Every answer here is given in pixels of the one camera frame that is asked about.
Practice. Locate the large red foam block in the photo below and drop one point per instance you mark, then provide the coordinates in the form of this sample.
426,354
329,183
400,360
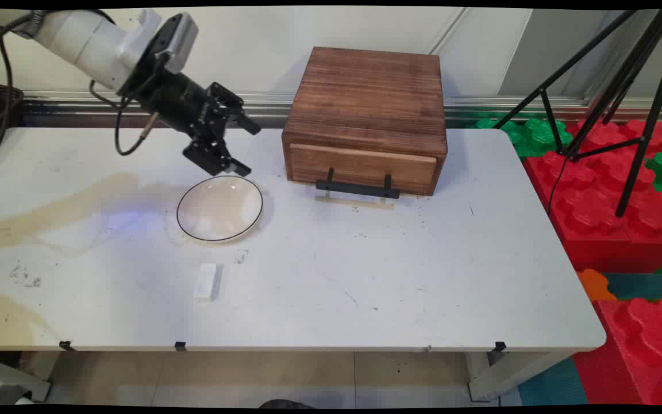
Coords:
589,213

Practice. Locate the teal foam floor mat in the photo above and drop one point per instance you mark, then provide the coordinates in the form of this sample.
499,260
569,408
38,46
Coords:
644,286

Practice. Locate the black table edge clip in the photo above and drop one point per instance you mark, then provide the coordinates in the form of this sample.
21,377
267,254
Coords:
499,346
180,345
65,345

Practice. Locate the white table leg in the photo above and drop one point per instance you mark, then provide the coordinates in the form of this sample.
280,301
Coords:
15,382
509,371

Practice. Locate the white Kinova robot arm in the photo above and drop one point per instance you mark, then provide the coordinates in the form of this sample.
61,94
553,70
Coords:
78,40

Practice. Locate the white plate with dark rim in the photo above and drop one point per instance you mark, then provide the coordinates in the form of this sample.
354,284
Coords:
219,208

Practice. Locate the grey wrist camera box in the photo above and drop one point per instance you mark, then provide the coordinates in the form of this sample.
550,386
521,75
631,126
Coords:
183,39

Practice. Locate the aluminium wall rail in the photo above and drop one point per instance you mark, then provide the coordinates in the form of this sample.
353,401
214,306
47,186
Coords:
480,106

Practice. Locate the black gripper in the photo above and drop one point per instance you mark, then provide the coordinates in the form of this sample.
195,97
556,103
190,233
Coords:
173,98

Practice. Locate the orange foam piece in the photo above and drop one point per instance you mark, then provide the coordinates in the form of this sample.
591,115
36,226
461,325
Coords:
595,286

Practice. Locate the black camera tripod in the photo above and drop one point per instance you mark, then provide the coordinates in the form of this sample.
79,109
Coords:
624,86

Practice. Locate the brown wooden cabinet case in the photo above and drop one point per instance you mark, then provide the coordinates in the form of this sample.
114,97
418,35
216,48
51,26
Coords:
365,92

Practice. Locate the small white rectangular block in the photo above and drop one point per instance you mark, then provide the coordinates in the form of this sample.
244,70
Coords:
206,282

